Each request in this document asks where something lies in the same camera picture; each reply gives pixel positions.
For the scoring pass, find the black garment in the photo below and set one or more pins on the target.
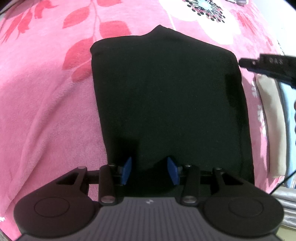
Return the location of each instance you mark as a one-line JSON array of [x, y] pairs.
[[167, 95]]

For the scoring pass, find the dark grey folded garment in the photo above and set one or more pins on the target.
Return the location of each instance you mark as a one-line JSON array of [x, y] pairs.
[[287, 198]]

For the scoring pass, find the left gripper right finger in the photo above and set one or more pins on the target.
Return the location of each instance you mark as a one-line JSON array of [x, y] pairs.
[[188, 178]]

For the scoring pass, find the pink floral bed blanket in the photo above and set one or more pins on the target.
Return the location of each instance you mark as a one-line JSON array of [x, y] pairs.
[[49, 119]]

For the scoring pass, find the light blue folded cloth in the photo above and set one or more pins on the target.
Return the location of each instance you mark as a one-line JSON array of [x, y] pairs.
[[288, 103]]

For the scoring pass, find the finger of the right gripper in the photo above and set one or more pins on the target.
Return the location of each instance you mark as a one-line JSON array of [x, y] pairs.
[[279, 67]]

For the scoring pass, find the beige folded cloth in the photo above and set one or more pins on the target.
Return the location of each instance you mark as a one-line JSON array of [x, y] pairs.
[[275, 120]]

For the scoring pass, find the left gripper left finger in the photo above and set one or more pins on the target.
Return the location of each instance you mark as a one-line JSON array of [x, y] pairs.
[[112, 181]]

